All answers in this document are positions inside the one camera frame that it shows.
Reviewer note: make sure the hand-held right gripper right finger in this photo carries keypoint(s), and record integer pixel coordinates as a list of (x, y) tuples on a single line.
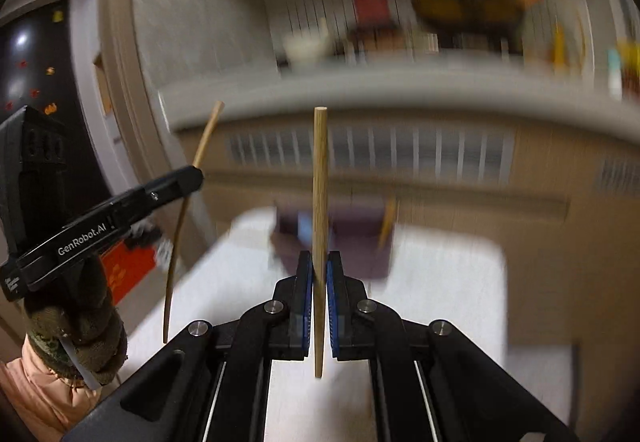
[(334, 307)]

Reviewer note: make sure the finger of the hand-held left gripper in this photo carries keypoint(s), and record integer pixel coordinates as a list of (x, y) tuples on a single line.
[(170, 192)]

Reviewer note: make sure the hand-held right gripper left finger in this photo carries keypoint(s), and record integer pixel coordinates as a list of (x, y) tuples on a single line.
[(305, 307)]

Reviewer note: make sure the wooden chopstick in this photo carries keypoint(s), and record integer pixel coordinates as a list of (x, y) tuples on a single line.
[(207, 136), (320, 171)]

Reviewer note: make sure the purple utensil box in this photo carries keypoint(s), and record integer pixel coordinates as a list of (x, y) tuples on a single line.
[(355, 242)]

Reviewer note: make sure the person's left forearm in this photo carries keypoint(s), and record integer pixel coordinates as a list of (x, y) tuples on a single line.
[(35, 394)]

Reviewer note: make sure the person's left hand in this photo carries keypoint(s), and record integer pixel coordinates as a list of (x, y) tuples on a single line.
[(80, 322)]

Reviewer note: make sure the red printed box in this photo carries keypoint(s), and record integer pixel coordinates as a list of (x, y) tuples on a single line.
[(132, 272)]

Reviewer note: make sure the white textured mat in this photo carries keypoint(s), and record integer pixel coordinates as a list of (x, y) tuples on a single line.
[(440, 302)]

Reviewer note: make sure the black door with magnets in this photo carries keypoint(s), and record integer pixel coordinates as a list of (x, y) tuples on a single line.
[(45, 66)]

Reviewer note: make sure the long vent grille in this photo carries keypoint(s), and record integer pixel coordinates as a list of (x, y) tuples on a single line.
[(425, 154)]

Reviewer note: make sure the white bowl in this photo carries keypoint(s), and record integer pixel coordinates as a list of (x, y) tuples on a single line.
[(304, 49)]

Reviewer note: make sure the small vent grille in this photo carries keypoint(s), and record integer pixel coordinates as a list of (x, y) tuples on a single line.
[(620, 177)]

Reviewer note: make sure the pale bottle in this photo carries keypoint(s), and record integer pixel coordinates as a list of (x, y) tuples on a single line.
[(614, 74)]

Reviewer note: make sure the yellow bottle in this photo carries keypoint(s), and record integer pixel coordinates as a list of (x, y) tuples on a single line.
[(631, 64)]

